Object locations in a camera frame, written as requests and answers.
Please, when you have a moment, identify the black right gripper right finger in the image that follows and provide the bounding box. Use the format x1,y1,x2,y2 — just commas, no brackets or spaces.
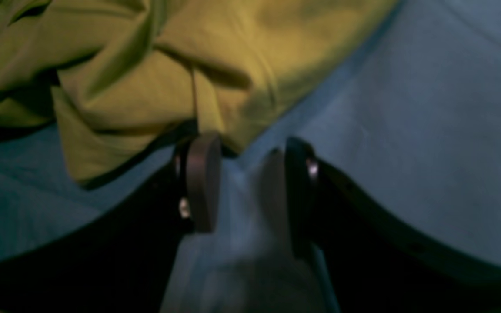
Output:
262,137,501,313

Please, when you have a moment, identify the blue table cloth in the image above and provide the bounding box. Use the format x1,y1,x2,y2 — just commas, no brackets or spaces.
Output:
0,0,501,313

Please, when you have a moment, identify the olive green t-shirt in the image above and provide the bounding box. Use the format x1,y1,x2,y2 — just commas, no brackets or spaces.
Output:
0,0,397,183

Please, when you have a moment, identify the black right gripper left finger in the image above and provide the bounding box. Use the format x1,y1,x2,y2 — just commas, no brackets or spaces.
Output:
0,133,221,313

